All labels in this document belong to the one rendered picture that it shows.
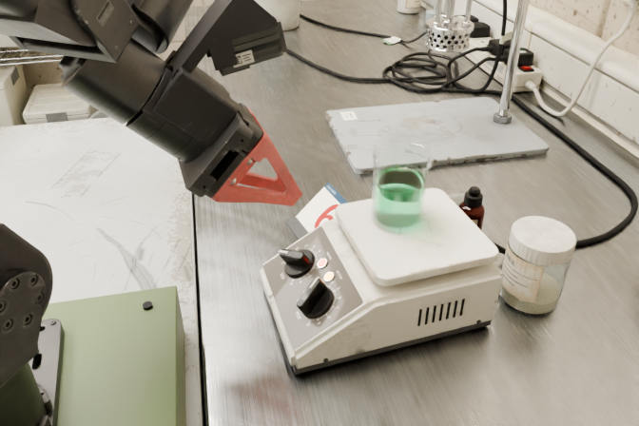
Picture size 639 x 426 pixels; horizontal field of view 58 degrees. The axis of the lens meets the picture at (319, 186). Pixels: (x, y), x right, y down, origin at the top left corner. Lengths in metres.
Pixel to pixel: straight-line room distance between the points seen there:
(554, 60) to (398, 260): 0.68
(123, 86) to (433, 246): 0.29
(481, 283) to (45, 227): 0.51
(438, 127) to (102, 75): 0.61
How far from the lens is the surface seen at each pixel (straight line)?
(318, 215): 0.68
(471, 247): 0.53
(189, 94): 0.42
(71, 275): 0.67
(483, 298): 0.55
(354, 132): 0.89
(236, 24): 0.43
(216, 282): 0.62
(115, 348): 0.50
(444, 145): 0.87
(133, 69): 0.42
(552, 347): 0.59
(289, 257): 0.55
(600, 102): 1.01
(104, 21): 0.38
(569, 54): 1.08
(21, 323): 0.38
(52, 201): 0.81
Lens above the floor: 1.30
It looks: 32 degrees down
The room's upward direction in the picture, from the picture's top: straight up
